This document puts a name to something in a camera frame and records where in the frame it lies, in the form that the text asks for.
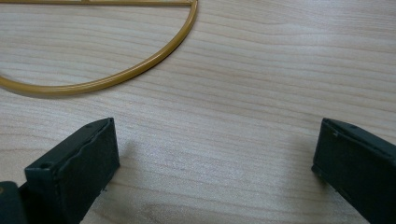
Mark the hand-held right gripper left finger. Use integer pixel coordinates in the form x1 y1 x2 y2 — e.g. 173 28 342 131
19 117 121 224

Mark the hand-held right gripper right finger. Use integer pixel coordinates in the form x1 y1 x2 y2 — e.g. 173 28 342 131
311 118 396 224

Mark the yellow semicircle ring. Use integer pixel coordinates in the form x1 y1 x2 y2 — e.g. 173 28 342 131
0 0 199 97

